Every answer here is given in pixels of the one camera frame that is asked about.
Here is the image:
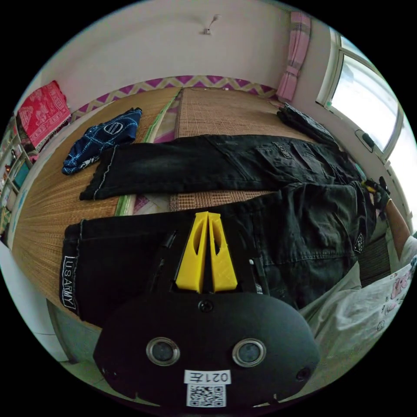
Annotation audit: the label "blue garment with white lines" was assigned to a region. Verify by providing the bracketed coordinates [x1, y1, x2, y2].
[62, 107, 143, 176]

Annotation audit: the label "red patterned cloth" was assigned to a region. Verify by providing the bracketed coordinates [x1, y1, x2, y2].
[17, 80, 72, 148]

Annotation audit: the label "pink curtain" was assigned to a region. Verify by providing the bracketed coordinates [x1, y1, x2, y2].
[276, 11, 312, 102]

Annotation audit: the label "person's body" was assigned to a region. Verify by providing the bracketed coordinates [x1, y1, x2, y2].
[298, 235, 417, 387]

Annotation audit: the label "person's right hand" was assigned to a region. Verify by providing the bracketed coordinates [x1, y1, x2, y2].
[374, 192, 392, 214]

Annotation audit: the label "folded black garment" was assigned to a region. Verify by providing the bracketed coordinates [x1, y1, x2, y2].
[276, 102, 338, 145]

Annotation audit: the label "shelf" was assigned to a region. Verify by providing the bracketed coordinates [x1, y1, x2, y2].
[0, 116, 35, 238]

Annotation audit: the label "window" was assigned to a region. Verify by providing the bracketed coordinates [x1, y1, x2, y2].
[315, 28, 417, 230]

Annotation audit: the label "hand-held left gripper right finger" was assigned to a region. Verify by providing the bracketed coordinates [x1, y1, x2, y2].
[208, 213, 238, 292]

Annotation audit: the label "black pants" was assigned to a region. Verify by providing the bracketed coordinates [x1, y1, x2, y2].
[60, 135, 378, 324]

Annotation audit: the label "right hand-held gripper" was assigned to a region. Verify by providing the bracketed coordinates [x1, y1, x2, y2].
[363, 176, 389, 195]

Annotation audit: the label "bed with woven mat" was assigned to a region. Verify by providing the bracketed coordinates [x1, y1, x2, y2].
[11, 75, 391, 333]

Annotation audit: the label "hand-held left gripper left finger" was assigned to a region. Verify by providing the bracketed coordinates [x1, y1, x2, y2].
[175, 211, 209, 293]

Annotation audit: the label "person's right forearm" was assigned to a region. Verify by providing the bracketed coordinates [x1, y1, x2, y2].
[384, 199, 412, 261]

